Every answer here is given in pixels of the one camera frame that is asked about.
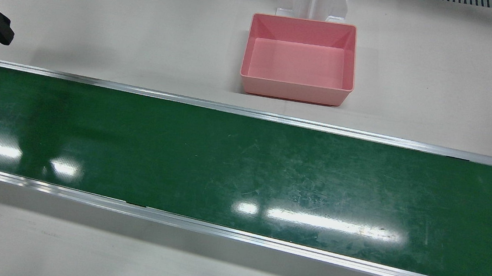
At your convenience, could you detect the pink plastic box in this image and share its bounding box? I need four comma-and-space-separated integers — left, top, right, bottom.
238, 12, 360, 108

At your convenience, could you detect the green conveyor belt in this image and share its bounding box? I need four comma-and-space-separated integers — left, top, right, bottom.
0, 66, 492, 276

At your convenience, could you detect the aluminium conveyor side rail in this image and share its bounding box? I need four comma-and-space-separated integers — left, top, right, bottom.
0, 164, 492, 276
0, 59, 492, 170

